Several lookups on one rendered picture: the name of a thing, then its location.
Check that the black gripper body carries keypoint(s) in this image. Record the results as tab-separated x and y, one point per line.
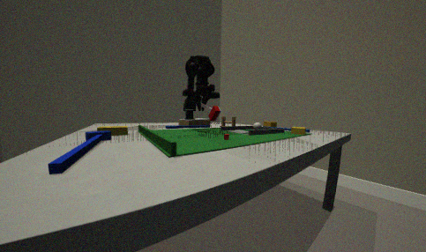
187	92

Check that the green putting mat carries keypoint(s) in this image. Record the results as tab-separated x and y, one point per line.
194	141

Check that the white golf ball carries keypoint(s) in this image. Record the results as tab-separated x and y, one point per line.
256	126

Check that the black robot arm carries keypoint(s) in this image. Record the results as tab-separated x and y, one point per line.
203	68

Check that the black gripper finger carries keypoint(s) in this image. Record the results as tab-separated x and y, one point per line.
198	101
205	99

